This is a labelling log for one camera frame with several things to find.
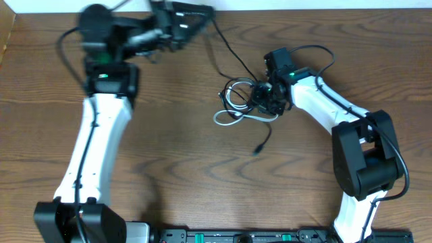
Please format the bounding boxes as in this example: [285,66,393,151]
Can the brown cardboard panel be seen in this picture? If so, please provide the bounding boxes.
[0,0,16,63]

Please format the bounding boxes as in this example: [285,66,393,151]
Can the black USB cable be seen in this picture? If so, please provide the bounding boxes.
[202,16,273,157]

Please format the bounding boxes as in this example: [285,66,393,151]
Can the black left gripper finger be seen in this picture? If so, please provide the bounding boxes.
[171,16,209,47]
[172,2,215,24]

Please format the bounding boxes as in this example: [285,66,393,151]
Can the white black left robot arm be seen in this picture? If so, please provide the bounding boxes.
[34,1,215,242]

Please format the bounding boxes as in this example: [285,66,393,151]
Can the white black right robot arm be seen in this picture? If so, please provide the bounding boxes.
[250,67,410,242]

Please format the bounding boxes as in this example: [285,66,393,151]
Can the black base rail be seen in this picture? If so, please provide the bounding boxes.
[124,221,414,243]

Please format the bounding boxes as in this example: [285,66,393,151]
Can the white USB cable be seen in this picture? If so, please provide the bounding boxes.
[212,80,279,127]

